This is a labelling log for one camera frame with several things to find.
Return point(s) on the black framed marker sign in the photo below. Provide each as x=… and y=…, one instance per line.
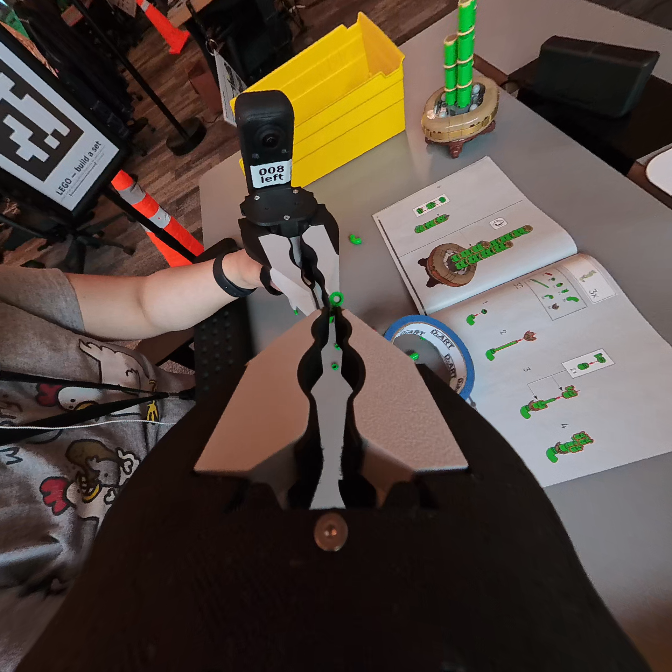
x=47, y=141

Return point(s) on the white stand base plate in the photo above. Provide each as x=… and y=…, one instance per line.
x=660, y=176

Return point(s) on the orange traffic cone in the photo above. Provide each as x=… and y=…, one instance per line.
x=168, y=26
x=152, y=215

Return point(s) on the black wristband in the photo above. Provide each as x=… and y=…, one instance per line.
x=228, y=275

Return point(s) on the person's grey printed shirt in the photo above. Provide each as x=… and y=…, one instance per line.
x=52, y=446

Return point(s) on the person's left forearm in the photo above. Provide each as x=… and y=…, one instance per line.
x=147, y=299

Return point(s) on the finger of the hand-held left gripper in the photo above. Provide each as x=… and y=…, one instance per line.
x=283, y=267
x=323, y=246

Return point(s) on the lego bamboo pot model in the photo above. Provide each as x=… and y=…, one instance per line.
x=456, y=105

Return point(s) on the person's left hand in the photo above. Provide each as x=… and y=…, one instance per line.
x=246, y=267

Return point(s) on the yellow plastic bin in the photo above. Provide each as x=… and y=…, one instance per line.
x=336, y=105

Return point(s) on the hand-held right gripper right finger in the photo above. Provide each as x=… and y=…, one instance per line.
x=409, y=420

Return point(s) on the white hanging paper tag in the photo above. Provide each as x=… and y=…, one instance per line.
x=231, y=86

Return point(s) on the lego instruction booklet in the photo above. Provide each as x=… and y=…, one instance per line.
x=525, y=315

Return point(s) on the green lego elbow piece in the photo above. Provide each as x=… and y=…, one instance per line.
x=336, y=299

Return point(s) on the black box device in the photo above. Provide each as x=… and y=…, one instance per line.
x=593, y=73

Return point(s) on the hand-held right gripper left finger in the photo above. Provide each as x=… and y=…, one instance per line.
x=252, y=420

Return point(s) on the blue masking tape roll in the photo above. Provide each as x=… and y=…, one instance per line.
x=441, y=341

